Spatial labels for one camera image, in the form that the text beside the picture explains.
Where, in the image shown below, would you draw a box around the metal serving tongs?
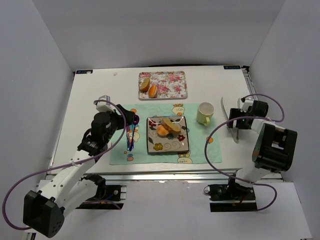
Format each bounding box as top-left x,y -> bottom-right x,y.
220,96 -> 242,144

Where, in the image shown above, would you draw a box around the round orange bun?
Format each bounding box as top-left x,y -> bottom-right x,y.
156,124 -> 170,137

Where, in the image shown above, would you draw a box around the brown bread slice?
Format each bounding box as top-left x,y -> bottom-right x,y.
161,117 -> 181,134

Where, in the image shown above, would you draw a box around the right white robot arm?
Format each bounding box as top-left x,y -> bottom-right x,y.
225,119 -> 298,198

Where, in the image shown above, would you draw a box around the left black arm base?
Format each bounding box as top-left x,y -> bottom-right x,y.
81,174 -> 126,204

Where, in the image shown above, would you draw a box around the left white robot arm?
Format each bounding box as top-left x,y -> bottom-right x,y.
23,104 -> 136,238

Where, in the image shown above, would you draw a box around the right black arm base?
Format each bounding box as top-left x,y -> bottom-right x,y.
203,179 -> 256,203

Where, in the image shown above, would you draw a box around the half brown bread roll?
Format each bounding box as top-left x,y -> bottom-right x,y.
139,77 -> 150,92

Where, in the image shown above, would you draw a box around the iridescent purple spoon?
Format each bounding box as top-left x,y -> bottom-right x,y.
129,114 -> 140,152

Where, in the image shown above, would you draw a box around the orange sandwich bun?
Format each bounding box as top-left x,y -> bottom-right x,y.
148,84 -> 158,98

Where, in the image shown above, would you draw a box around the floral rectangular tray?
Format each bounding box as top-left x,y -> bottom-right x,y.
138,71 -> 188,101

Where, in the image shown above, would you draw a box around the square floral ceramic plate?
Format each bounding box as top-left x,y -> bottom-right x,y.
146,115 -> 190,154

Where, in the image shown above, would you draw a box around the right blue table label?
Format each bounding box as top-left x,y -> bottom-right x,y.
223,65 -> 241,70

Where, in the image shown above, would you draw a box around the blue table label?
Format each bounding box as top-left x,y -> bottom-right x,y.
75,69 -> 93,75
223,65 -> 241,70

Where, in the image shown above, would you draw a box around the pale yellow mug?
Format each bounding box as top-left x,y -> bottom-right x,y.
196,102 -> 215,126

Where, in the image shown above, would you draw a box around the left blue table label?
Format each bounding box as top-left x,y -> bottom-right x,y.
75,69 -> 93,75

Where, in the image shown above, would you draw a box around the light green cartoon placemat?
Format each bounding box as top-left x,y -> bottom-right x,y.
109,103 -> 222,165

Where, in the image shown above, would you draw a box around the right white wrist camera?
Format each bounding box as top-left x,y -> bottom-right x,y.
240,97 -> 254,113

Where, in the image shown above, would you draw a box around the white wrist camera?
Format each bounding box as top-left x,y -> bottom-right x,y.
94,95 -> 114,113
240,97 -> 254,113

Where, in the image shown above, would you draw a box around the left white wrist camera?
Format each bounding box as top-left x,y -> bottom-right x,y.
94,95 -> 114,113

